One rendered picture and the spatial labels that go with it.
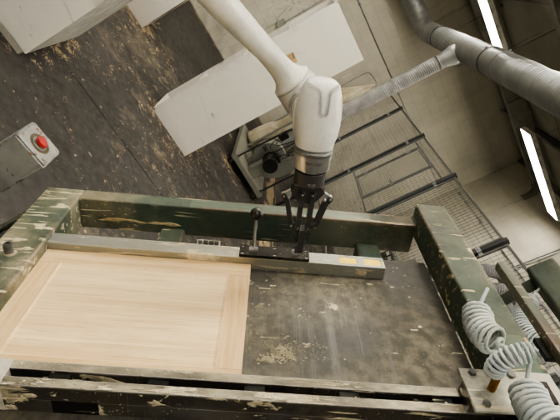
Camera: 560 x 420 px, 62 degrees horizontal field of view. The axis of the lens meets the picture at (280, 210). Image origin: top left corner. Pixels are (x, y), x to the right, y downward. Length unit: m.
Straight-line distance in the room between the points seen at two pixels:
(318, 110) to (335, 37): 3.67
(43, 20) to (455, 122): 7.97
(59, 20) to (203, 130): 1.98
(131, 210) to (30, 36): 2.16
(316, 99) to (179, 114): 3.97
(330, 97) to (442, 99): 8.77
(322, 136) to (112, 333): 0.64
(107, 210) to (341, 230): 0.77
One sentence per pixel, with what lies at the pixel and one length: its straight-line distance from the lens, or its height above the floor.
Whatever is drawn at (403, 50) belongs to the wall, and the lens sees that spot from 9.37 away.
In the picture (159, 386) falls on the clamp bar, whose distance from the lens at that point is 0.97.
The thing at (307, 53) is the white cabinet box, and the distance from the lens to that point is 4.69.
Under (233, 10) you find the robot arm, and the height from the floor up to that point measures 1.68.
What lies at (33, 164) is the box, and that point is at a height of 0.91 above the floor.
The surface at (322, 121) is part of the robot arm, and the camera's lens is 1.03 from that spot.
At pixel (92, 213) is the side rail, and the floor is 0.91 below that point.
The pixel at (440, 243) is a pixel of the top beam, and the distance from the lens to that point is 1.45.
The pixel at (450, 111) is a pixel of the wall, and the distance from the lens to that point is 9.88.
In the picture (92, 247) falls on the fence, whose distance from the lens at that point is 1.41.
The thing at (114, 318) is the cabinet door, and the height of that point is 1.10.
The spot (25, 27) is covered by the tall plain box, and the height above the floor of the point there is 0.17.
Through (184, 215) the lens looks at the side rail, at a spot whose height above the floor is 1.17.
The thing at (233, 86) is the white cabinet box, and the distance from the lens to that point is 4.78.
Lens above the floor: 1.81
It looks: 14 degrees down
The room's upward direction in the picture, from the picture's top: 64 degrees clockwise
